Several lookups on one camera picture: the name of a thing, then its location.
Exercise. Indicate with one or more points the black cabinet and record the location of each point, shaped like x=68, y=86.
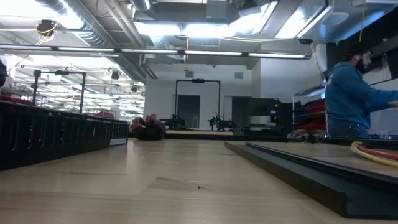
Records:
x=261, y=109

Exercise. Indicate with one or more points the silver ventilation duct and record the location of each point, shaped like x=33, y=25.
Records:
x=93, y=37

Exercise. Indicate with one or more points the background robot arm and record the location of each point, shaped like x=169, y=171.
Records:
x=174, y=123
x=222, y=124

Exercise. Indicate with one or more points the person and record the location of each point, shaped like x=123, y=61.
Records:
x=348, y=99

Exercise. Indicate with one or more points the black and red glove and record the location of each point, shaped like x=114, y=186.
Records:
x=149, y=129

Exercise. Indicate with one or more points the black ceiling camera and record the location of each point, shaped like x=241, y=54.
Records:
x=305, y=41

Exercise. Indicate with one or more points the black aluminium table frame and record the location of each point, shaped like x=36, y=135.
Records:
x=217, y=137

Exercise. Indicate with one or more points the black gantry frame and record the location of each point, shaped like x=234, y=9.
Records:
x=83, y=93
x=198, y=81

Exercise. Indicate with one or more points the black raceway cover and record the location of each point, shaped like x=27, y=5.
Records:
x=311, y=182

